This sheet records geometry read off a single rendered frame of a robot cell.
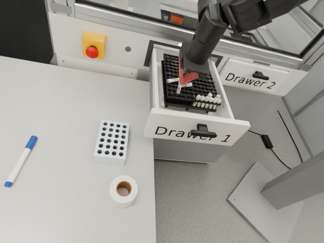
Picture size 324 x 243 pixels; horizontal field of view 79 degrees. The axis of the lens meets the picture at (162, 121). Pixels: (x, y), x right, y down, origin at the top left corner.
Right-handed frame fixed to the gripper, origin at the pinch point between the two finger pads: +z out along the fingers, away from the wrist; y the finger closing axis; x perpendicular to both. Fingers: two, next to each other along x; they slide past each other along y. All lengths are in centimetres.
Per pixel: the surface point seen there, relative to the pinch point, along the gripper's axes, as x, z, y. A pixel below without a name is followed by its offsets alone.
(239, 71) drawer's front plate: -29.1, 7.8, 20.1
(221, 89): -17.1, 6.1, 6.2
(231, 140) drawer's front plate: -18.8, 8.1, -12.4
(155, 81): 6.5, 6.2, 3.4
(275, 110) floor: -160, 104, 92
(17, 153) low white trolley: 39.6, 17.4, -20.5
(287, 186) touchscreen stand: -99, 65, -7
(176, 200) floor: -32, 93, -15
